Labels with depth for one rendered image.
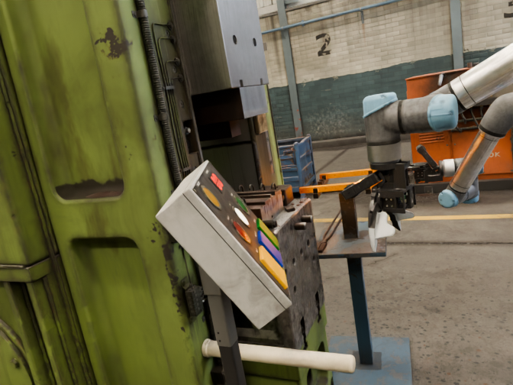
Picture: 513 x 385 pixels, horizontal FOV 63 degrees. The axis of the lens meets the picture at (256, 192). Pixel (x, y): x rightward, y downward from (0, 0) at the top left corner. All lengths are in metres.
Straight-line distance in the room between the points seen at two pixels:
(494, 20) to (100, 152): 8.18
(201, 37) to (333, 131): 8.08
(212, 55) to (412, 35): 7.81
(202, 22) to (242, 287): 0.82
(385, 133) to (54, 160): 0.96
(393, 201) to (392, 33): 8.06
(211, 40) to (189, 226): 0.70
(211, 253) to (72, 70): 0.78
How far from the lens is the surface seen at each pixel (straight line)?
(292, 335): 1.49
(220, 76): 1.29
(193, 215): 0.73
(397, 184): 1.01
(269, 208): 1.44
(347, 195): 1.07
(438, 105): 0.95
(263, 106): 1.47
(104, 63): 1.19
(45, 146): 1.41
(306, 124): 9.46
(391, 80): 8.99
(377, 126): 0.98
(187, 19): 1.35
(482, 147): 1.77
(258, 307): 0.78
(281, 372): 1.60
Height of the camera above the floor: 1.33
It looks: 13 degrees down
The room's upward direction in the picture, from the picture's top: 10 degrees counter-clockwise
